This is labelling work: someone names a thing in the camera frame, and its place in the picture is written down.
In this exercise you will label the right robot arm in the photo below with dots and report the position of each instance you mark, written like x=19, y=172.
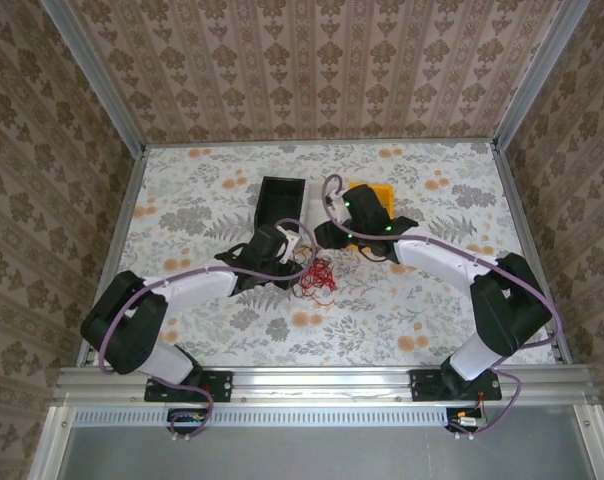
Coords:
x=432, y=255

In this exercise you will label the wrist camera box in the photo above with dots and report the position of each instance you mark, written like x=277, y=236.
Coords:
x=339, y=212
x=288, y=242

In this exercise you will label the aluminium mounting rail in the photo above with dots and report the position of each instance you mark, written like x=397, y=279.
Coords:
x=322, y=385

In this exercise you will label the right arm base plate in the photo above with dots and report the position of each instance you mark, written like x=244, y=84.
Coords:
x=422, y=387

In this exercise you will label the aluminium table side rail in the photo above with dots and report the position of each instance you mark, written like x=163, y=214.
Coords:
x=515, y=200
x=122, y=220

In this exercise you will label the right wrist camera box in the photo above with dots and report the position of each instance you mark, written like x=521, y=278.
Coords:
x=339, y=212

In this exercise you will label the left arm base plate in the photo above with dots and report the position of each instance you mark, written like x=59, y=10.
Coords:
x=222, y=387

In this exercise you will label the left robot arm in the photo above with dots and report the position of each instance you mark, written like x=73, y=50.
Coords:
x=197, y=287

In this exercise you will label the black plastic bin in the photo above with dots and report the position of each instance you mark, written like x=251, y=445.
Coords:
x=282, y=205

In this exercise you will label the aluminium frame post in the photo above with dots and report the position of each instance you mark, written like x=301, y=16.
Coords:
x=537, y=75
x=98, y=75

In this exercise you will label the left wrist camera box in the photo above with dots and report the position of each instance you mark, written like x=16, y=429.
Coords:
x=288, y=242

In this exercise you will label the aluminium back rail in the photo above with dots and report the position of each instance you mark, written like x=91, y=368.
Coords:
x=307, y=143

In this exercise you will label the grey metal panel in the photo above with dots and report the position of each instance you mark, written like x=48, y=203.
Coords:
x=322, y=455

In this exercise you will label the white plastic bin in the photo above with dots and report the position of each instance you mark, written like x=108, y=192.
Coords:
x=314, y=210

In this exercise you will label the floral patterned tablecloth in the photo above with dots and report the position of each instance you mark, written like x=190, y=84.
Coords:
x=332, y=325

